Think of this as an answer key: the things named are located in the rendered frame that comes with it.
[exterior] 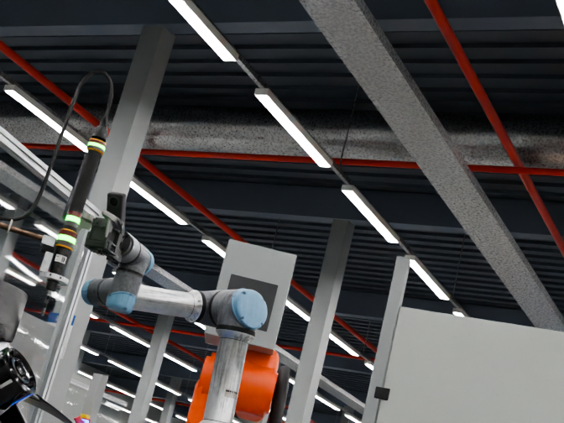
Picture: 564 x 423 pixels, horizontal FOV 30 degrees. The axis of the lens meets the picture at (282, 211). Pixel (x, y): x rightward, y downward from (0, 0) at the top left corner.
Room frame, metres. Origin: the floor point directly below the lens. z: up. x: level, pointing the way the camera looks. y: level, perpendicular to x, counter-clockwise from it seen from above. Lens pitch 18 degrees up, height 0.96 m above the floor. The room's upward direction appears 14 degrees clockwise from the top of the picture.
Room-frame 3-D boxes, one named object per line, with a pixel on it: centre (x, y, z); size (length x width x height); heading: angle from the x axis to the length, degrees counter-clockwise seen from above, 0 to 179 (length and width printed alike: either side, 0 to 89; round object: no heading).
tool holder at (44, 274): (2.46, 0.49, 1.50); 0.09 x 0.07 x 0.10; 104
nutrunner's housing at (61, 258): (2.46, 0.48, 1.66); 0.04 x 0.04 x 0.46
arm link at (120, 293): (2.81, 0.37, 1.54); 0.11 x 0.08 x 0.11; 37
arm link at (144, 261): (2.80, 0.36, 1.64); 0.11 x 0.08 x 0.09; 159
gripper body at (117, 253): (2.65, 0.42, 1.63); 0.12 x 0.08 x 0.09; 159
